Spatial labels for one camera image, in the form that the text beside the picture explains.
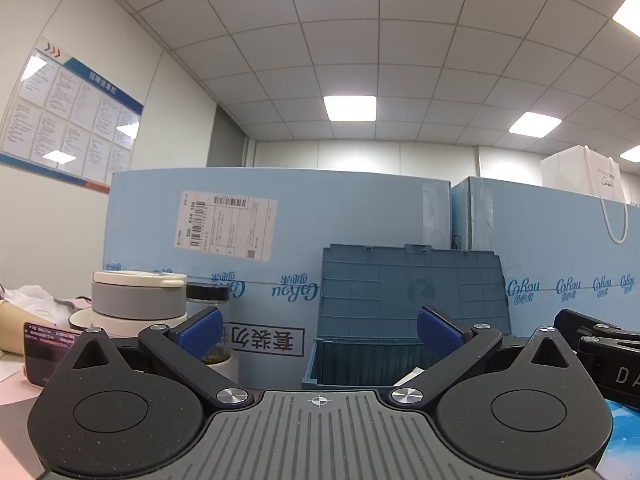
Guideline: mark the blue plastic storage box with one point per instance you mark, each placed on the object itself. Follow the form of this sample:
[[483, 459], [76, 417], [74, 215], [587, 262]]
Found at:
[[380, 285]]

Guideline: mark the pink desk mat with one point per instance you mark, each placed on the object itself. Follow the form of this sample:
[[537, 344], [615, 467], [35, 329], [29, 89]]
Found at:
[[12, 390]]

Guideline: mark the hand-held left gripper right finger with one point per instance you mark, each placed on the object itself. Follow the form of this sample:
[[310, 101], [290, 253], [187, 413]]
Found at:
[[440, 332]]

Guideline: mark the beige cup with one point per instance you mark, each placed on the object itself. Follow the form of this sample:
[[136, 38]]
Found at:
[[10, 325]]

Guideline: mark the white paper bag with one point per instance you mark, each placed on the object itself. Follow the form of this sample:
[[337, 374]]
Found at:
[[575, 172]]

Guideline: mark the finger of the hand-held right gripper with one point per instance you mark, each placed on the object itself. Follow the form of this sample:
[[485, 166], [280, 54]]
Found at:
[[605, 347], [580, 321]]

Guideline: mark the large light blue cardboard box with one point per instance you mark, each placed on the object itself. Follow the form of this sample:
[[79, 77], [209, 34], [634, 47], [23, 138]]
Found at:
[[350, 210]]

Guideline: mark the wall poster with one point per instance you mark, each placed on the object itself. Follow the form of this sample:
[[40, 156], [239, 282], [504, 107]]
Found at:
[[70, 115]]

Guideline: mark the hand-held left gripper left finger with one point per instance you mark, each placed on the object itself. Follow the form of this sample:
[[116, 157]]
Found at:
[[200, 332]]

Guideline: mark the glass jar with black lid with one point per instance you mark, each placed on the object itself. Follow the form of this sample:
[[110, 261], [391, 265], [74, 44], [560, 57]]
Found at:
[[207, 295]]

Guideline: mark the ceiling light panel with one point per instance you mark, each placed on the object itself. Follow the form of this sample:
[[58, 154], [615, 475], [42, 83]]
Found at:
[[535, 124], [350, 108], [632, 155], [630, 12]]

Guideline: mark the white grey thermos cup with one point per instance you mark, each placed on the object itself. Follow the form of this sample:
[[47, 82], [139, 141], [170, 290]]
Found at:
[[135, 300]]

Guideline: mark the dark snack packet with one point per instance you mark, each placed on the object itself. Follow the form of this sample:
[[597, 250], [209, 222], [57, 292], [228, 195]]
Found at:
[[42, 350]]

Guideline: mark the blue mat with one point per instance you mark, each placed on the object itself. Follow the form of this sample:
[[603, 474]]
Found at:
[[625, 435]]

